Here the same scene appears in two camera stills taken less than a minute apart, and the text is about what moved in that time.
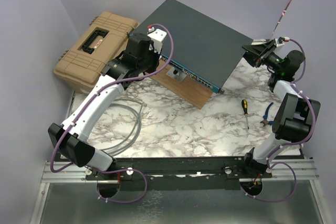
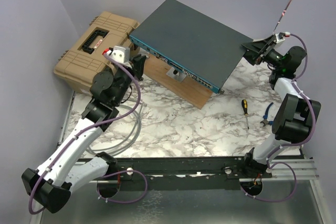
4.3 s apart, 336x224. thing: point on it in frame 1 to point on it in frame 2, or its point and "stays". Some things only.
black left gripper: (156, 56) to (138, 66)
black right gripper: (263, 51) stays
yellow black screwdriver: (244, 104) stays
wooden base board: (191, 89) stays
